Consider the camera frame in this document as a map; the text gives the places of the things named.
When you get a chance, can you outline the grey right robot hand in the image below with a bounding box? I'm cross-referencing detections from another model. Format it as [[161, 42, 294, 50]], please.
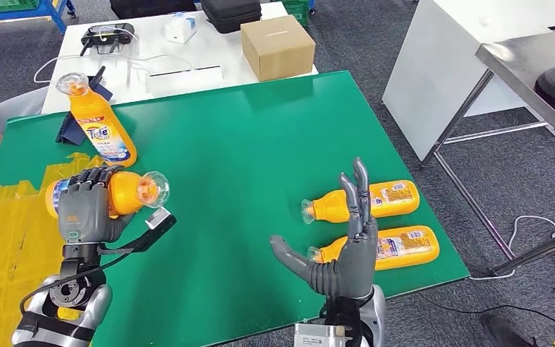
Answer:
[[268, 157, 379, 301]]

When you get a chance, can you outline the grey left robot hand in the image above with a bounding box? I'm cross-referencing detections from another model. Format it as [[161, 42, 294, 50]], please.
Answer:
[[57, 164, 136, 246]]

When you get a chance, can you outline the orange detergent bottle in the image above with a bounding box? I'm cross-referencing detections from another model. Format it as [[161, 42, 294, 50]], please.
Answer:
[[300, 179, 421, 225], [306, 225, 441, 272], [56, 72, 138, 168], [44, 171, 171, 220]]

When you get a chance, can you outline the blue tablet case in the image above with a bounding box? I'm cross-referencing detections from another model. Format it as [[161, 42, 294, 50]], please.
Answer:
[[56, 66, 114, 146]]

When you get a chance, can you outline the yellow tape patch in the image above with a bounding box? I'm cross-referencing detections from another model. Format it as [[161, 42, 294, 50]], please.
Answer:
[[0, 152, 116, 347]]

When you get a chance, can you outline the black shoe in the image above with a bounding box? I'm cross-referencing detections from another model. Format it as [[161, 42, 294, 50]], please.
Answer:
[[481, 316, 539, 347]]

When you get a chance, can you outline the long white power strip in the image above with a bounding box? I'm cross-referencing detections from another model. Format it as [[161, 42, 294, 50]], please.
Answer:
[[145, 65, 225, 95]]

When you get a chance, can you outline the black controller with antennas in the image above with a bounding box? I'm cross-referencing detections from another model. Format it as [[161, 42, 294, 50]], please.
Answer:
[[79, 22, 137, 57]]

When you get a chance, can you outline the black metal bar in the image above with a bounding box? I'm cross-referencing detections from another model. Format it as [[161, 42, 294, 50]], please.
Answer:
[[493, 225, 555, 280]]

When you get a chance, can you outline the white table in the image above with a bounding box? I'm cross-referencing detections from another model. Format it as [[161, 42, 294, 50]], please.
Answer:
[[41, 2, 319, 116]]

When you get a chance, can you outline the small white box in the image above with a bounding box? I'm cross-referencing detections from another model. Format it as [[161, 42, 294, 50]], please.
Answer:
[[164, 12, 198, 45]]

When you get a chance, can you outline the white desk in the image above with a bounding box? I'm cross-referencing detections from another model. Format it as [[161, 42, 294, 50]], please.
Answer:
[[382, 0, 555, 164]]

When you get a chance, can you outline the black bag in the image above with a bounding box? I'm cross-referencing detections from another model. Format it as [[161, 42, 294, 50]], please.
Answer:
[[110, 0, 198, 20]]

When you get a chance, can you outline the green plastic crate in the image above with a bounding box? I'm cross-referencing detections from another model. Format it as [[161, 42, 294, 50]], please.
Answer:
[[280, 0, 313, 27], [0, 0, 42, 14]]

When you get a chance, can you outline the brown cardboard box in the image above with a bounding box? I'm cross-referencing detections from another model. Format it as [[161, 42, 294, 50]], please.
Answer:
[[240, 15, 317, 82]]

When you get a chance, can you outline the black hard case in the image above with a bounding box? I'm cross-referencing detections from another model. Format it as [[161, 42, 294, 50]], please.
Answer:
[[200, 0, 263, 35]]

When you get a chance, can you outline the steel table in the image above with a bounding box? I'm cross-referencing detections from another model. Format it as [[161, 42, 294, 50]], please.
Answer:
[[421, 28, 555, 279]]

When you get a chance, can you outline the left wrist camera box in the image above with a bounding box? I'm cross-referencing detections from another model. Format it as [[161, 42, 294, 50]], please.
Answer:
[[98, 207, 178, 256]]

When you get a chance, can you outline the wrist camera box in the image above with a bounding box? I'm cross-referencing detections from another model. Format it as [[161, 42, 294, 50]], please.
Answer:
[[293, 323, 353, 347], [98, 207, 178, 256]]

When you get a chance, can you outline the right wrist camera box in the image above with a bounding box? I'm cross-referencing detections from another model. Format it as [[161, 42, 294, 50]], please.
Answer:
[[293, 323, 353, 347]]

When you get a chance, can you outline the black floor cable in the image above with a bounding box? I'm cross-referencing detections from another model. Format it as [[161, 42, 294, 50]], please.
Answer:
[[416, 292, 555, 341]]

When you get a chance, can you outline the white floor cable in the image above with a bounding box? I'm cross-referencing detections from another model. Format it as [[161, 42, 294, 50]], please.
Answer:
[[468, 216, 555, 283]]

